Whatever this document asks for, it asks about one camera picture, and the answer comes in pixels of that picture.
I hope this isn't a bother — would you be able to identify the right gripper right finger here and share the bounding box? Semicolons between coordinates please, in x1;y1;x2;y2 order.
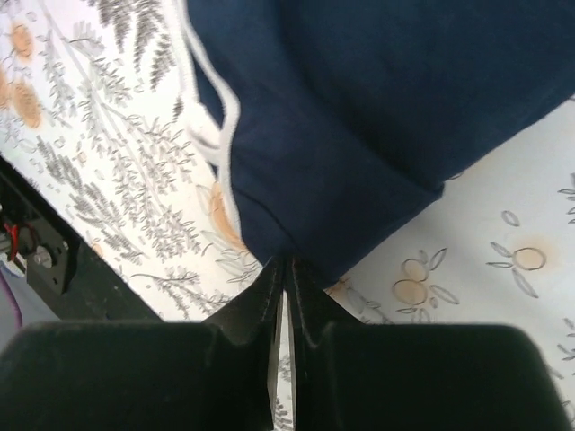
285;260;571;430

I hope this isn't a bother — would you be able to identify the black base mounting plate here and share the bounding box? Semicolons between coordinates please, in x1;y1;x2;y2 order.
1;160;161;321

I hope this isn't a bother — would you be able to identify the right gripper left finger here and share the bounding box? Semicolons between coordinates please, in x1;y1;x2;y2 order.
1;260;283;430

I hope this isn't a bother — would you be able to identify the navy white-trimmed underwear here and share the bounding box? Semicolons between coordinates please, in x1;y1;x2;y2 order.
180;1;574;285

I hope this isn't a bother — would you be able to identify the floral table mat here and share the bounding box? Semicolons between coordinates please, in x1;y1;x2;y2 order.
1;1;574;413

